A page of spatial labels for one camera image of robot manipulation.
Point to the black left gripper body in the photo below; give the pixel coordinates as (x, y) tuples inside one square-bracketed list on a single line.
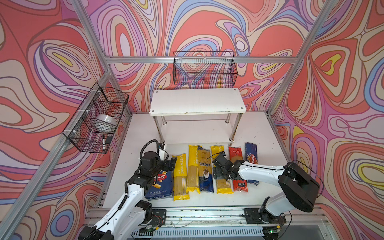
[(162, 166)]

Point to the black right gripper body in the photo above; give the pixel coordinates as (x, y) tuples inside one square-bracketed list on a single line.
[(220, 174)]

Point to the yellow pastatime spaghetti bag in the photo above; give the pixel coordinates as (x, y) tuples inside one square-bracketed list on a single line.
[(223, 186), (193, 183), (180, 178)]

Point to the red spaghetti bag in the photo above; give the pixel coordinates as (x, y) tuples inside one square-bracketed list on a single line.
[(238, 185)]

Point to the dark blue Barilla spaghetti box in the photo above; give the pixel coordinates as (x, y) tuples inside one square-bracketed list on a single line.
[(251, 153)]

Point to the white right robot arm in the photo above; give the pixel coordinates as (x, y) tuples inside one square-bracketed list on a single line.
[(299, 189)]

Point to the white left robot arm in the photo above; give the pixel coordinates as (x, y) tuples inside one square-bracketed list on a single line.
[(132, 211)]

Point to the white two-tier shelf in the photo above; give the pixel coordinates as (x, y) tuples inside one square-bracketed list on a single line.
[(197, 102)]

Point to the blue Ankara spaghetti bag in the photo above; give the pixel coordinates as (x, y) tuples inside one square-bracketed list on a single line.
[(205, 170)]

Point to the blue Barilla rigatoni box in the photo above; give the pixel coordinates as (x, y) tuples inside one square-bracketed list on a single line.
[(163, 186)]

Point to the black marker pen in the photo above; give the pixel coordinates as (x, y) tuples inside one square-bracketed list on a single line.
[(103, 143)]

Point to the silver tape roll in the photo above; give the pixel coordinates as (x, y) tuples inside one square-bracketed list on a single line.
[(107, 119)]

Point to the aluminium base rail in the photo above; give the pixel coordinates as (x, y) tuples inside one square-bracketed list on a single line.
[(230, 222)]

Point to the black wire basket left wall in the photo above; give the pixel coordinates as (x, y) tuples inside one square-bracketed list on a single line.
[(85, 132)]

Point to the black wire basket wall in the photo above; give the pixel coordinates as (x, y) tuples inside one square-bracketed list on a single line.
[(85, 132), (204, 69)]

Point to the black wire basket back wall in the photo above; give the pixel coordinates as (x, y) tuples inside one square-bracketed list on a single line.
[(204, 69)]

